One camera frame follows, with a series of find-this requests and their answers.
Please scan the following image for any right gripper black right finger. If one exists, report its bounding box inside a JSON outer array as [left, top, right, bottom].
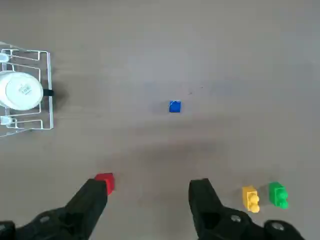
[[188, 178, 307, 240]]

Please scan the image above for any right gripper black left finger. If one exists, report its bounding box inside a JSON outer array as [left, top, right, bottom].
[[0, 178, 109, 240]]

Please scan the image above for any red wooden cube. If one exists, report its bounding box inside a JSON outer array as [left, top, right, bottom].
[[94, 172, 116, 196]]

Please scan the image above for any blue wooden cube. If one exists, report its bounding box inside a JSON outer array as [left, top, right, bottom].
[[168, 99, 182, 114]]

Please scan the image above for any yellow plastic building brick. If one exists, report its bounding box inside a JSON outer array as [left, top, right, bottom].
[[241, 185, 261, 213]]

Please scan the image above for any green plastic building brick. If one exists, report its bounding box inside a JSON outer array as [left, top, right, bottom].
[[268, 181, 289, 210]]

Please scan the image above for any white ceramic cup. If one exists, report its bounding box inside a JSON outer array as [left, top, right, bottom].
[[0, 70, 45, 111]]

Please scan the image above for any white wire cup rack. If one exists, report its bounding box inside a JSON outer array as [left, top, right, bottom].
[[0, 41, 55, 138]]

